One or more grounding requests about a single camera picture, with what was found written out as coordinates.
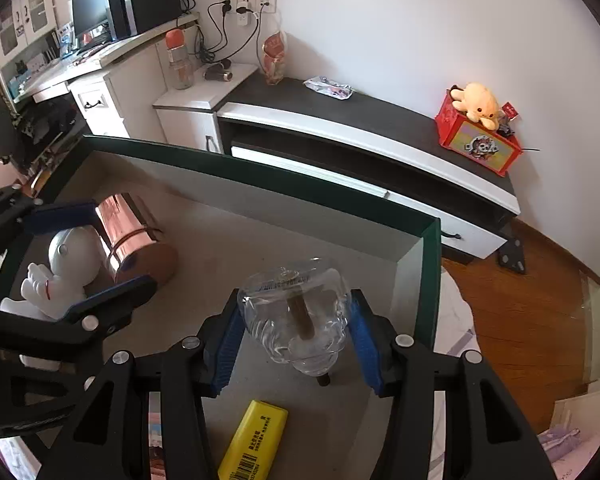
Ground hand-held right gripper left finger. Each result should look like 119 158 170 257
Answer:
40 287 246 480

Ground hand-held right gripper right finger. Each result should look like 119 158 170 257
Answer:
346 287 559 480

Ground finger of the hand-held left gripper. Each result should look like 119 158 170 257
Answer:
0 185 99 281
0 274 159 349

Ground white astronaut figurine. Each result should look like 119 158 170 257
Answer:
0 226 107 372

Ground copper tape roll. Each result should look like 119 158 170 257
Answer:
94 191 179 286

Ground clear bulb-shaped bottle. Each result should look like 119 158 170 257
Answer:
237 257 354 387

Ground yellow highlighter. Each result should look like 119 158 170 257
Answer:
217 400 289 480

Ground pink storage box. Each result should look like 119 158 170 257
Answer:
0 135 442 480

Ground black office chair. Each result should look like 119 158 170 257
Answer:
0 80 81 177

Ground white desk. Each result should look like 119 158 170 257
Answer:
17 10 201 142

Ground white side table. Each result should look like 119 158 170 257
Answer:
153 62 259 154

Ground black keyboard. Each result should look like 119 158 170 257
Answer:
77 35 116 54

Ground bottle with orange cap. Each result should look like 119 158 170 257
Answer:
165 28 195 91

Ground black and white TV stand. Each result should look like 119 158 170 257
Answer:
215 77 527 275

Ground black computer monitor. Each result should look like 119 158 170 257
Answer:
71 0 112 51

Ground white glass-door cabinet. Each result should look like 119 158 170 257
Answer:
0 0 59 56

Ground small black cylinder device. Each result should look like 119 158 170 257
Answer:
204 59 234 82

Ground red toy crate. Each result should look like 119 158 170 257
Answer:
435 90 524 178

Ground white printed packet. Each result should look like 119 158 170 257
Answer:
303 76 356 101

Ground orange snack bag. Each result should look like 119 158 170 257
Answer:
261 30 289 86

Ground yellow octopus plush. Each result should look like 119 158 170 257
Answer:
450 82 501 129

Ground wall power outlets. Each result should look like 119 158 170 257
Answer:
219 0 277 27

